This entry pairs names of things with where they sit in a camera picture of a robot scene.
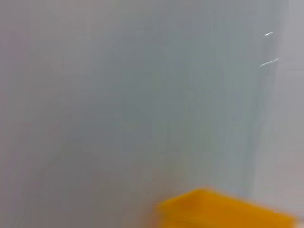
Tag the yellow plastic bin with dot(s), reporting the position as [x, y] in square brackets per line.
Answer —
[225, 211]

